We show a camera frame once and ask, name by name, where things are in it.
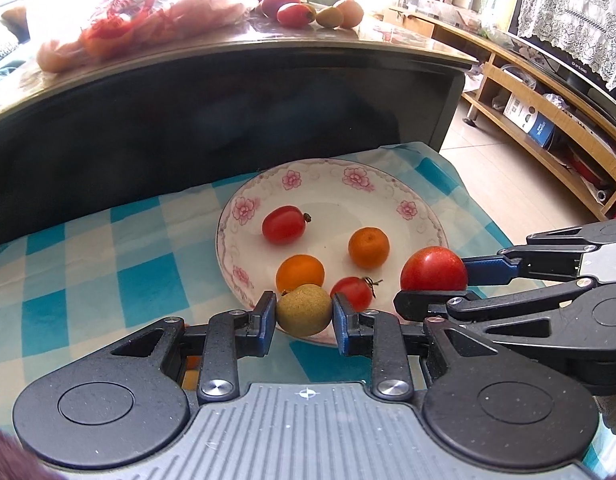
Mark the large red tomato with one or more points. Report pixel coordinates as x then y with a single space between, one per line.
432 271

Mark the blue white checked tablecloth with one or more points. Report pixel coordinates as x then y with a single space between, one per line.
103 280

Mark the person's right hand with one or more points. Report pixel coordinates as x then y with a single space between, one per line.
615 412

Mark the black television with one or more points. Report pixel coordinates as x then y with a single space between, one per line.
562 65

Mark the blue box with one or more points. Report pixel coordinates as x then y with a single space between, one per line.
541 131

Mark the dark coffee table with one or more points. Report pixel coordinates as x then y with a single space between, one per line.
213 110

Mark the large red-orange tomato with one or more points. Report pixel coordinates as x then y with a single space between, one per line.
278 0

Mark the dark maroon clothing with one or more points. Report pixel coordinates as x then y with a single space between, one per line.
10 455

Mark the wooden TV stand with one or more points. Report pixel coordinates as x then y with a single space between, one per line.
542 100

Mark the white floral plate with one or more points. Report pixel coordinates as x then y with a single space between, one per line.
328 195

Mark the small red tomato with stem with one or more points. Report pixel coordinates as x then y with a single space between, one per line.
352 292

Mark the green-brown round fruit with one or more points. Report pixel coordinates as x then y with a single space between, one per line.
305 310

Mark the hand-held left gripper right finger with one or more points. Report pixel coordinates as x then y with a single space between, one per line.
340 327

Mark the white box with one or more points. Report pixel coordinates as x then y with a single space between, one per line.
520 111

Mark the oval red tomato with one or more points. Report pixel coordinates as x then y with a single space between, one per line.
284 225

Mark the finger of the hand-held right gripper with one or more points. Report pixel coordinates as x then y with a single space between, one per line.
487 270
422 305

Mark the white lace cloth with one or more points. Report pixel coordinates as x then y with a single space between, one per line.
572 10

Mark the red plastic bag of produce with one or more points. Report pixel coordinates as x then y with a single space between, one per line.
138 25

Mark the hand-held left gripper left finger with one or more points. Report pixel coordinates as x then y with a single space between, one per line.
268 332

